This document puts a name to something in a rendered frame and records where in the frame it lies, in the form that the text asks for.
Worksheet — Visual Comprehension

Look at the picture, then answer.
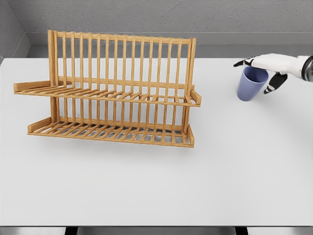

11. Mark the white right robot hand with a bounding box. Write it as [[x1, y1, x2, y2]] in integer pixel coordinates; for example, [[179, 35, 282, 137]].
[[233, 53, 292, 95]]

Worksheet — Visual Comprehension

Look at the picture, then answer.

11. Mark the blue plastic cup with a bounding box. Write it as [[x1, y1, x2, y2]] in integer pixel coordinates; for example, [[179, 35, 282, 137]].
[[237, 66, 269, 102]]

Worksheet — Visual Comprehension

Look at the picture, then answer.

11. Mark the wooden two-tier dish rack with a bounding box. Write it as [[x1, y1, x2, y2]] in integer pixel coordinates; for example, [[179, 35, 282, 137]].
[[13, 29, 202, 148]]

